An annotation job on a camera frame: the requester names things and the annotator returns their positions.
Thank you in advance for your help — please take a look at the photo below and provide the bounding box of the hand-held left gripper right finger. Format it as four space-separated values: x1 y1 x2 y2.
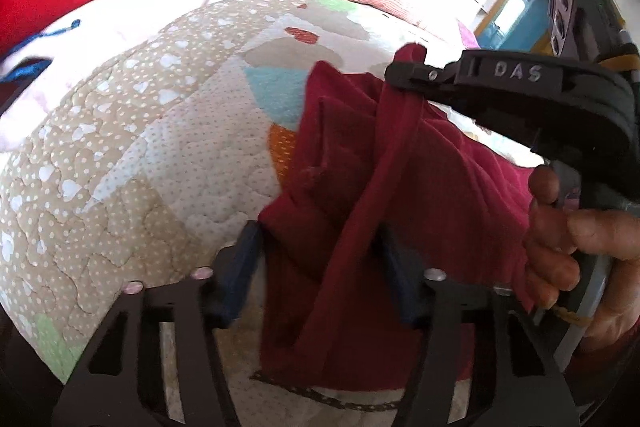
377 227 583 427

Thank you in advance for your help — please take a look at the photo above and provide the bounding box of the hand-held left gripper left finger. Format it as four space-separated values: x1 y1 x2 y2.
52 219 263 427

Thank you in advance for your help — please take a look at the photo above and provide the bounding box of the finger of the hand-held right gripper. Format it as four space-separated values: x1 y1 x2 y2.
385 49 463 92

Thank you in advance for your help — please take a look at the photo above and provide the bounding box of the dark red long-sleeve shirt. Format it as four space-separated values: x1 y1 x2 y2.
250 43 556 410

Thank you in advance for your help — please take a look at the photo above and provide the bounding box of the person's right forearm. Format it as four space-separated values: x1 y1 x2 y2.
570 327 640 408

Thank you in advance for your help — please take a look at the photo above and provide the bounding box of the person's right hand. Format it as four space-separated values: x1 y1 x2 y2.
525 167 640 353

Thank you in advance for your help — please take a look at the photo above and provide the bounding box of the magenta cloth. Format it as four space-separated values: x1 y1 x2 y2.
457 19 480 48

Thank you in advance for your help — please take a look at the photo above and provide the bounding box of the patchwork quilted bedspread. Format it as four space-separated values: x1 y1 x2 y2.
0 0 551 427

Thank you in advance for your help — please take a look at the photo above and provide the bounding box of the blue lanyard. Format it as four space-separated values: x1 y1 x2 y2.
0 19 83 82

